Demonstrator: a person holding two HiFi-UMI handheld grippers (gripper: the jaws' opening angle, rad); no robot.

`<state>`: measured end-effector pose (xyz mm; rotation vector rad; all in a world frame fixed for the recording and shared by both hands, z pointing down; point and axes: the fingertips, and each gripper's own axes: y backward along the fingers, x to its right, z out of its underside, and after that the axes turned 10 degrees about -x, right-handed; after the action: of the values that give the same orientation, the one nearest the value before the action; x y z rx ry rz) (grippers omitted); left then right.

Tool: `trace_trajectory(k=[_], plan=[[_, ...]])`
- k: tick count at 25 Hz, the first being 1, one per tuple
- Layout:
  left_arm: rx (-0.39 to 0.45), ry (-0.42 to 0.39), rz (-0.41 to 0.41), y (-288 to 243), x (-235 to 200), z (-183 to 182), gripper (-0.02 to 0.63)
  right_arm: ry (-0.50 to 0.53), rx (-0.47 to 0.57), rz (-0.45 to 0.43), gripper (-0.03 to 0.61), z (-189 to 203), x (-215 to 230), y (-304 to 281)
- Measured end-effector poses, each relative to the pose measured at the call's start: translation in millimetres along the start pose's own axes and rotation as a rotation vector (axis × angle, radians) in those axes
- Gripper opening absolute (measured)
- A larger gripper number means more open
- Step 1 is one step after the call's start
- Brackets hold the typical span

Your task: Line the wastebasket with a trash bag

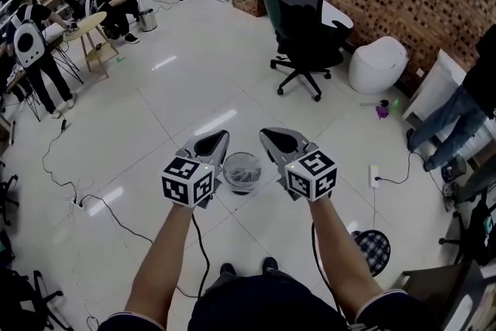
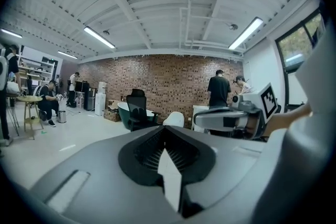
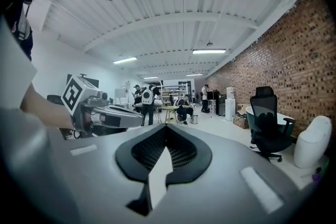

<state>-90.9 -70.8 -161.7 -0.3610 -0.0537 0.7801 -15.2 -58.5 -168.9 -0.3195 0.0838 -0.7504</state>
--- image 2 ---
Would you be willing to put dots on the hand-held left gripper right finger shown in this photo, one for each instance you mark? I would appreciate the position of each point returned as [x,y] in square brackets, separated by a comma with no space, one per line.
[231,170]

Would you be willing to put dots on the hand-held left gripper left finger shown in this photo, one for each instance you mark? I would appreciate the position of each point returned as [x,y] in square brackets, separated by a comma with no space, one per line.
[105,165]

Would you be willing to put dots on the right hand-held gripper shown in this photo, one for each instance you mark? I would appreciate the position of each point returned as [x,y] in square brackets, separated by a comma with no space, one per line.
[269,105]

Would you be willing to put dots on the person's right forearm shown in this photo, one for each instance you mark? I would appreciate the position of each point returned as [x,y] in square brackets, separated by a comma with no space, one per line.
[288,118]

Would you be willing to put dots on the person's right hand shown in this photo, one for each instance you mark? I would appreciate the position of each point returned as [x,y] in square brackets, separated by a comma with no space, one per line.
[253,126]

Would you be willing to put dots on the white vanity cabinet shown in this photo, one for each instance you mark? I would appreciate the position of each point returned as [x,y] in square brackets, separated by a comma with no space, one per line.
[202,108]

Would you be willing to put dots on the printed cardboard box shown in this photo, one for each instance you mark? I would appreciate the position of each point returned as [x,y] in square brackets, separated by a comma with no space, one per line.
[112,115]

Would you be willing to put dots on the green and white bathtub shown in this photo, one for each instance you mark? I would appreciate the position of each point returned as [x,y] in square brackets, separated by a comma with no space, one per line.
[123,112]

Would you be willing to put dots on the tan cardboard box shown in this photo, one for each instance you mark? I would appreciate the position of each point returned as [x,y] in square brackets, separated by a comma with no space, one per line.
[113,105]

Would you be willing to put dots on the white water dispenser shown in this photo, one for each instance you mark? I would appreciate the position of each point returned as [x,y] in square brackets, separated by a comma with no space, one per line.
[100,102]

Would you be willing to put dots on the steel pedal bin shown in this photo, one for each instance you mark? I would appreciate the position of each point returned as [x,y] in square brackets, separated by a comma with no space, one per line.
[62,116]

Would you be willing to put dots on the black mesh office chair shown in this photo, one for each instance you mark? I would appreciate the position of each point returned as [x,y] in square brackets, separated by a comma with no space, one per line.
[136,107]

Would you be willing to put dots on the black mini fridge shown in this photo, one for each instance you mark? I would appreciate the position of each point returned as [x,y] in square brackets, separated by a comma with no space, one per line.
[89,99]

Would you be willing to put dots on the tall black cabinet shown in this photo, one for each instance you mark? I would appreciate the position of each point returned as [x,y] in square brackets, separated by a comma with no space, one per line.
[81,94]

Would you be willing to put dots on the ceiling tube light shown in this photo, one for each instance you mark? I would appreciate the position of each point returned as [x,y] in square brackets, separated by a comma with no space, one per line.
[10,33]
[67,54]
[245,33]
[99,37]

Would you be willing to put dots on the round wooden side table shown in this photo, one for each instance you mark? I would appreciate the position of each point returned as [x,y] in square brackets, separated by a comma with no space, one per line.
[30,99]

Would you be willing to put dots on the dark framed window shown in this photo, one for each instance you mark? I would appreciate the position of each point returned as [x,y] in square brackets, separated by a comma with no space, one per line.
[294,44]

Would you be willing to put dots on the white shelving unit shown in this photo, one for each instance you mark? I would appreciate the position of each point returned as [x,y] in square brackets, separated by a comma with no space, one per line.
[44,68]

